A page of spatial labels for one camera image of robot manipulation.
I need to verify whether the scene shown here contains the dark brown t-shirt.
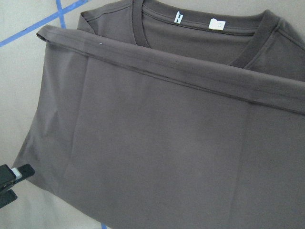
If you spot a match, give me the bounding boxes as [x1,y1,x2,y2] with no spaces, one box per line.
[14,0,305,229]

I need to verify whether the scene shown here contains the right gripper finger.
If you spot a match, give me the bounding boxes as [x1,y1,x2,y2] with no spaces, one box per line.
[0,164,35,193]
[0,189,18,208]

